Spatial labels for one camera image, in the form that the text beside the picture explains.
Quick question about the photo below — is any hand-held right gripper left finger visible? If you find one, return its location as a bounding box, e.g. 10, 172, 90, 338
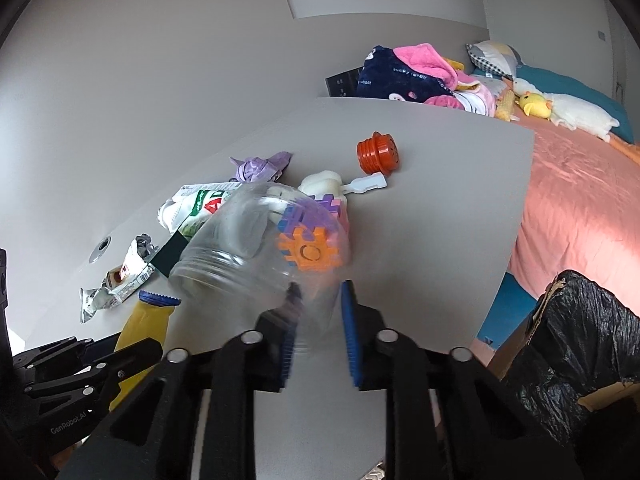
65, 282, 303, 480

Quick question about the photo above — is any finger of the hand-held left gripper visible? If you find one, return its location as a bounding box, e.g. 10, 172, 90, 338
12, 337, 97, 378
25, 338, 166, 402

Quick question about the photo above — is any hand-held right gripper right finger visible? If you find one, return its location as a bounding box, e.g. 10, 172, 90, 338
341, 280, 583, 480

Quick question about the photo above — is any yellow pouch with blue cap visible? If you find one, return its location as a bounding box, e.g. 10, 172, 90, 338
107, 290, 181, 411

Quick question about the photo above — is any snack wrapper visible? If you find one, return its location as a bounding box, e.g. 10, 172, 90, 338
80, 232, 156, 324

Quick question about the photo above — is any orange gear toy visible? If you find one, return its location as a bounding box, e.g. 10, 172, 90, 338
276, 226, 344, 274

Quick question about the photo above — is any dark green card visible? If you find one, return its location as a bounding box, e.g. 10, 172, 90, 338
150, 232, 189, 279

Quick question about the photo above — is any clear plastic jar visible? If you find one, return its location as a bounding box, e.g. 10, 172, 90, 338
169, 182, 353, 356

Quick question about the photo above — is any purple gear toy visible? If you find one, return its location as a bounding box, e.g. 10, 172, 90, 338
277, 195, 347, 241

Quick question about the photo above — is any cardboard box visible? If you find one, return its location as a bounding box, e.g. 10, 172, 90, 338
487, 280, 640, 413

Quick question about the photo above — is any white green label pouch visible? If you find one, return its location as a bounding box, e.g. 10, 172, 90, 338
157, 182, 242, 239

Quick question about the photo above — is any orange ribbed bottle cap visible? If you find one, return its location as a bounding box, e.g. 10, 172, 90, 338
356, 131, 402, 176

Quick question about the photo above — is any black-lined trash bin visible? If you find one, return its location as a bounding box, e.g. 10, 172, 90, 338
500, 269, 640, 466

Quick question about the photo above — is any round desk grommet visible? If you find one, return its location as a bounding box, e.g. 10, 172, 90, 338
90, 236, 112, 264

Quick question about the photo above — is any purple plastic bag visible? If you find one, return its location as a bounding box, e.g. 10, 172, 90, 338
229, 151, 293, 184

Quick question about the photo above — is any bed with pink sheet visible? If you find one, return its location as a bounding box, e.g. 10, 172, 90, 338
472, 110, 640, 361

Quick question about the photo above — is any black socket panel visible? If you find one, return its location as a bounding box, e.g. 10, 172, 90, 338
325, 66, 366, 98

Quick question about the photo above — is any navy printed blanket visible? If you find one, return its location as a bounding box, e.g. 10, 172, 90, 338
356, 46, 458, 104

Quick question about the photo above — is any pink white printed cloth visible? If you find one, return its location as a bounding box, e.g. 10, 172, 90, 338
424, 72, 497, 117

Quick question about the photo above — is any yellow corn plush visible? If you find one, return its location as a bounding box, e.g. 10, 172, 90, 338
495, 89, 516, 124

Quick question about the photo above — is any pink fleece blanket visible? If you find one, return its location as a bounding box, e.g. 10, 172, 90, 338
392, 42, 460, 92

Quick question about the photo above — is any yellow duck plush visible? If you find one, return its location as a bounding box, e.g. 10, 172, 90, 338
517, 91, 554, 121

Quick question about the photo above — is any grey checked pillow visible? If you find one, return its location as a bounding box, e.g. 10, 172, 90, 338
466, 40, 524, 81

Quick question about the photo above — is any white goose plush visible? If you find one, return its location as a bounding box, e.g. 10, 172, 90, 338
512, 77, 640, 166

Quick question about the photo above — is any white plush goose toy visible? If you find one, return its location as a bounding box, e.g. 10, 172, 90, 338
512, 65, 637, 144

